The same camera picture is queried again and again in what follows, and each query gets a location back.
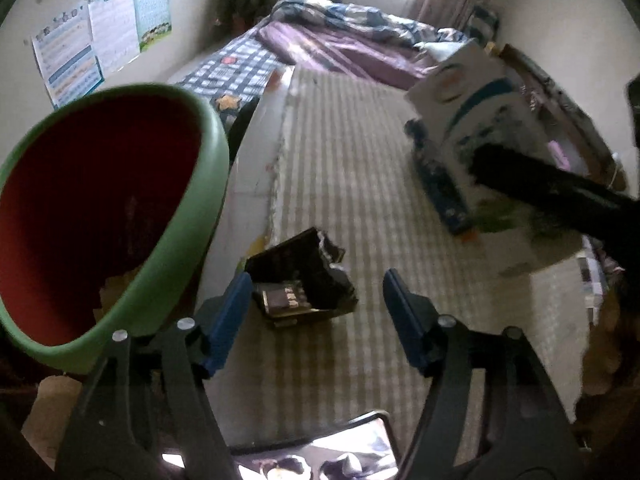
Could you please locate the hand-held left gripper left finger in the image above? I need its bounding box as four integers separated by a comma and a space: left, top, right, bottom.
55, 271, 255, 480

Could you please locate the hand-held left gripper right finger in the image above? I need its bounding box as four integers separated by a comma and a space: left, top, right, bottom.
382, 269, 576, 480

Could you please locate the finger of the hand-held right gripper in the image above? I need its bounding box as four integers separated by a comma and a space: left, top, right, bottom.
470, 142, 640, 261

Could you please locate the black snack wrapper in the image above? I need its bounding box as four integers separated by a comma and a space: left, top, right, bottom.
244, 227, 360, 331

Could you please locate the white printed carton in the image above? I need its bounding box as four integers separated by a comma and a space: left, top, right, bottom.
404, 42, 587, 277

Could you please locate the brown paper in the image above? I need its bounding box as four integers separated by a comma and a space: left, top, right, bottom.
99, 269, 147, 312

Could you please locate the red bin with green rim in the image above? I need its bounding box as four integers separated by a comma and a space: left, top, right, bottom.
0, 82, 232, 375

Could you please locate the open cardboard box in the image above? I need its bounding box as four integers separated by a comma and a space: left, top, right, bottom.
487, 42, 629, 194

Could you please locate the blue flat box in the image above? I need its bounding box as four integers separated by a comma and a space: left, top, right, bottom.
405, 120, 482, 237

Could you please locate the beige striped mat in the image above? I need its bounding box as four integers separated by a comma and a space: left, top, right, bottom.
205, 65, 602, 461

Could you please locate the smartphone with lit screen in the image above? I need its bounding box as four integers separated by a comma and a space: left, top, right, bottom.
161, 410, 402, 480

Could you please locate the pale blue pillow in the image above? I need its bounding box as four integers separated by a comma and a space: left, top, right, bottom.
415, 40, 467, 62

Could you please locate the purple blanket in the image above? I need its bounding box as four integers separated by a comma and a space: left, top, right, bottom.
256, 20, 442, 92

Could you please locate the blue checked bed sheet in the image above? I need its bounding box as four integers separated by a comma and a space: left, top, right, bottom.
172, 25, 297, 127

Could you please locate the blue checked quilt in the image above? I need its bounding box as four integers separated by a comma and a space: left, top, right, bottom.
272, 0, 471, 52

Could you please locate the dark corner shelf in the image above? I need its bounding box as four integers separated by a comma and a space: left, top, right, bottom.
215, 0, 301, 37

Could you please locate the blue and white wall poster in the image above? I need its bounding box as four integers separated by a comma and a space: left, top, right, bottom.
31, 7, 107, 111

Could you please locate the green and blue wall poster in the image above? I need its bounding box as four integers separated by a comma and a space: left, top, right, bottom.
132, 0, 174, 54

